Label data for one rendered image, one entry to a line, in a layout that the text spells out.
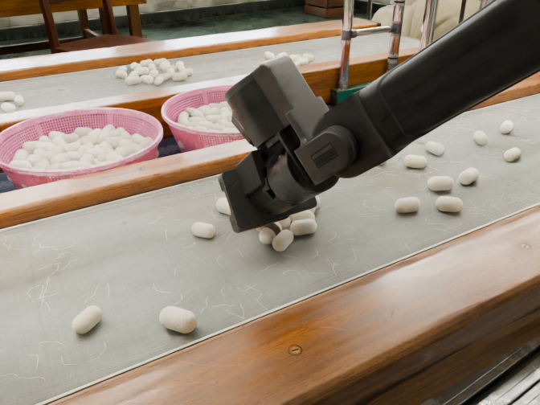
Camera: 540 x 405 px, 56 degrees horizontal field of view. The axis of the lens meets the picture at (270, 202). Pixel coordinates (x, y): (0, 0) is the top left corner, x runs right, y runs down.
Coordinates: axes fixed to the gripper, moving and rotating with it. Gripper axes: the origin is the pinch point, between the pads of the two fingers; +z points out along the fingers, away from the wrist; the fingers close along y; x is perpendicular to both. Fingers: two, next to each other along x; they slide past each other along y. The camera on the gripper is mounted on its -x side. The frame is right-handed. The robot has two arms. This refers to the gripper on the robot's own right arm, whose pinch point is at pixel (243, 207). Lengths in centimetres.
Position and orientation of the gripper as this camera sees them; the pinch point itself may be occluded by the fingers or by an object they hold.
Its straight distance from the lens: 64.3
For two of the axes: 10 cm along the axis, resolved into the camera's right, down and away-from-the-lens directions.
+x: 3.1, 9.4, -1.0
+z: -3.9, 2.2, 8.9
